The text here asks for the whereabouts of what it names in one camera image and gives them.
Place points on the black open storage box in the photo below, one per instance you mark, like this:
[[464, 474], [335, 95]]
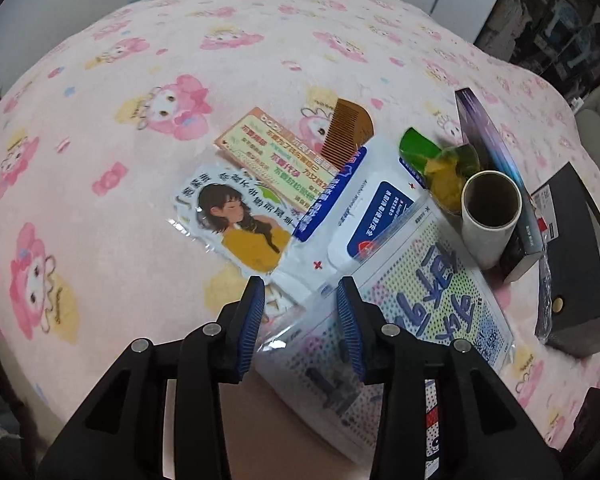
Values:
[[569, 269]]

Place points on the pink cartoon print blanket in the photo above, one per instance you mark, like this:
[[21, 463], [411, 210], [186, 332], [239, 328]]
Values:
[[98, 135]]

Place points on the green yellow snack wrapper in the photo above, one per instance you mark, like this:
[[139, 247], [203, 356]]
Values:
[[442, 171]]

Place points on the white lint roller refill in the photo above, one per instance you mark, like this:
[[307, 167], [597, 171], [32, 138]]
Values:
[[491, 205]]

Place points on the girl illustration sachet packet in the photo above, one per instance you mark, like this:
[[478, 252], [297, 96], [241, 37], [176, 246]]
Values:
[[237, 216]]

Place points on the white blue wet wipes pack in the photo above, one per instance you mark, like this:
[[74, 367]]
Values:
[[373, 189]]

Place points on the brown wooden comb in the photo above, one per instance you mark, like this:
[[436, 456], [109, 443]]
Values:
[[351, 127]]

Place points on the black Smart Devil box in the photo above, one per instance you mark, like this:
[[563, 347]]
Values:
[[525, 247]]

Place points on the dotted pattern plastic packet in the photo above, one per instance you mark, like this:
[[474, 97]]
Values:
[[424, 282]]

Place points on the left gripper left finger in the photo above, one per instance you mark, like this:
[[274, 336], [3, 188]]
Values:
[[241, 322]]

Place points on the orange green printed card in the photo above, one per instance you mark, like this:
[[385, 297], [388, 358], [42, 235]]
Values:
[[279, 159]]

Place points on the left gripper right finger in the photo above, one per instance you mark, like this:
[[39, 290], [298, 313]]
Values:
[[361, 323]]

